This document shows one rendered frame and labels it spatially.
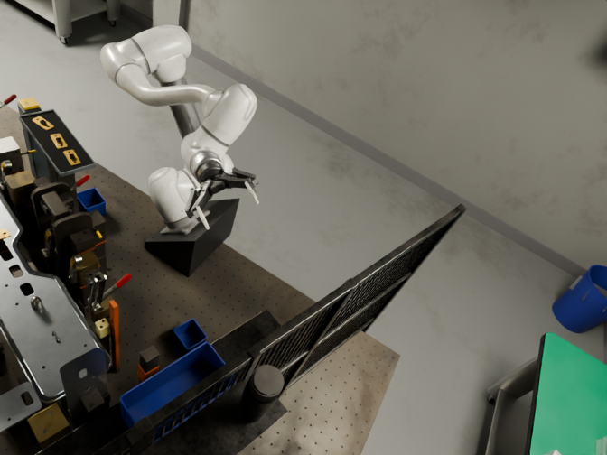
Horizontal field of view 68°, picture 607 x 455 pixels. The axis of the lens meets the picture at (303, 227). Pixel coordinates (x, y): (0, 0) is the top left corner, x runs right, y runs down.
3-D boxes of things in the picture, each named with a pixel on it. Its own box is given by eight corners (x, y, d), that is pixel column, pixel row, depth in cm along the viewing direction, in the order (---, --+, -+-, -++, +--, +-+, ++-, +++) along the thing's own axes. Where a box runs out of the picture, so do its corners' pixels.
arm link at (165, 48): (187, 189, 219) (226, 167, 226) (203, 206, 210) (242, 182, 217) (120, 32, 162) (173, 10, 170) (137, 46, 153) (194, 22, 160)
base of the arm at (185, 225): (179, 214, 225) (173, 205, 223) (210, 211, 213) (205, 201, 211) (154, 236, 213) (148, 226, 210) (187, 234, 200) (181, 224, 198)
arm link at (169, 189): (160, 218, 213) (135, 178, 203) (193, 199, 219) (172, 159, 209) (169, 227, 200) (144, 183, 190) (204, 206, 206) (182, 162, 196)
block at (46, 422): (43, 454, 152) (26, 419, 126) (68, 439, 157) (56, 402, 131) (54, 475, 150) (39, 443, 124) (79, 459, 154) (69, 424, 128)
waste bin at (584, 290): (592, 352, 353) (645, 321, 317) (544, 323, 358) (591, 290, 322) (592, 313, 382) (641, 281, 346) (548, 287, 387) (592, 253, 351)
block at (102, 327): (98, 367, 175) (94, 322, 149) (107, 363, 177) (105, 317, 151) (103, 375, 174) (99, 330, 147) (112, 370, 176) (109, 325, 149)
